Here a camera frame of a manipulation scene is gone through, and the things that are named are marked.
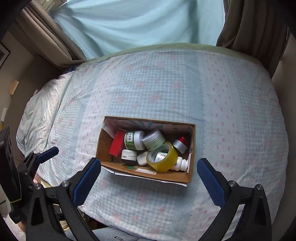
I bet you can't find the beige curtain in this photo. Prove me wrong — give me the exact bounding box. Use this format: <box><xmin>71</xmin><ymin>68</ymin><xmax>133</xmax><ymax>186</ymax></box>
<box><xmin>16</xmin><ymin>1</ymin><xmax>86</xmax><ymax>67</ymax></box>

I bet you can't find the light blue curtain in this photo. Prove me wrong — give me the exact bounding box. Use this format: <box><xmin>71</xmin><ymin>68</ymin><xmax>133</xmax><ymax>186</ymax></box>
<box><xmin>50</xmin><ymin>0</ymin><xmax>225</xmax><ymax>59</ymax></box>

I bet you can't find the white earbuds case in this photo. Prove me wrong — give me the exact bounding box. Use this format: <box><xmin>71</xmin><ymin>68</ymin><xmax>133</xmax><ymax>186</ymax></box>
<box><xmin>137</xmin><ymin>151</ymin><xmax>149</xmax><ymax>166</ymax></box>

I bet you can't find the green label white jar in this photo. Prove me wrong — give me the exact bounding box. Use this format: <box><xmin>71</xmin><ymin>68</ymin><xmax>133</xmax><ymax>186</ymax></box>
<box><xmin>124</xmin><ymin>131</ymin><xmax>145</xmax><ymax>151</ymax></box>

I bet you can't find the yellow packing tape roll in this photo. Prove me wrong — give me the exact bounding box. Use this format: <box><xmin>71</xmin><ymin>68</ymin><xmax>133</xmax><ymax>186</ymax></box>
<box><xmin>146</xmin><ymin>142</ymin><xmax>178</xmax><ymax>172</ymax></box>

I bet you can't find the white pillow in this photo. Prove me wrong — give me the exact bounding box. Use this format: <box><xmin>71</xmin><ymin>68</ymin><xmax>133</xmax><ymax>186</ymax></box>
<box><xmin>16</xmin><ymin>71</ymin><xmax>74</xmax><ymax>156</ymax></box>

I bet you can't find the person's left hand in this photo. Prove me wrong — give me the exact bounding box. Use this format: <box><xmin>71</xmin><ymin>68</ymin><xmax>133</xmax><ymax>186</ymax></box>
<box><xmin>21</xmin><ymin>173</ymin><xmax>45</xmax><ymax>232</ymax></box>

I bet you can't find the red rectangular box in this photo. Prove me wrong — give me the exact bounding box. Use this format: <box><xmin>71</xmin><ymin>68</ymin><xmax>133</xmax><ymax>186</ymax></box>
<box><xmin>109</xmin><ymin>128</ymin><xmax>127</xmax><ymax>157</ymax></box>

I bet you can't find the red lid silver jar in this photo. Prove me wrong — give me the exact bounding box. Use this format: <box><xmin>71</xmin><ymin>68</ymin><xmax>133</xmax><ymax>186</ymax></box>
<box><xmin>172</xmin><ymin>137</ymin><xmax>189</xmax><ymax>154</ymax></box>

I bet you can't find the dark brown curtain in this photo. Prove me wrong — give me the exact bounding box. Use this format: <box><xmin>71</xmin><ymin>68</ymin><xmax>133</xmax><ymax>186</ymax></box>
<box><xmin>216</xmin><ymin>0</ymin><xmax>288</xmax><ymax>77</ymax></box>

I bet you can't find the cardboard box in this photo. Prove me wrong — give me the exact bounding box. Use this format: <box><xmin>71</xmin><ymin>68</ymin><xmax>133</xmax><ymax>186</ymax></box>
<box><xmin>95</xmin><ymin>116</ymin><xmax>196</xmax><ymax>186</ymax></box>

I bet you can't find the pale green white-lid jar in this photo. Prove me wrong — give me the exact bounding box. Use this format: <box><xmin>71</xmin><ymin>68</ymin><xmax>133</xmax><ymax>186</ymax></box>
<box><xmin>142</xmin><ymin>129</ymin><xmax>165</xmax><ymax>151</ymax></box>

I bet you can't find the white pill bottle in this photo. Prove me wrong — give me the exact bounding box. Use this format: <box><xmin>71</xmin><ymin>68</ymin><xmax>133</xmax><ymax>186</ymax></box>
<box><xmin>155</xmin><ymin>152</ymin><xmax>188</xmax><ymax>172</ymax></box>

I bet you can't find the black lid small jar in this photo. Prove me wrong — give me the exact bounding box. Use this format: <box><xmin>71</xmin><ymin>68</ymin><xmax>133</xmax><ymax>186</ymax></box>
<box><xmin>121</xmin><ymin>149</ymin><xmax>137</xmax><ymax>166</ymax></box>

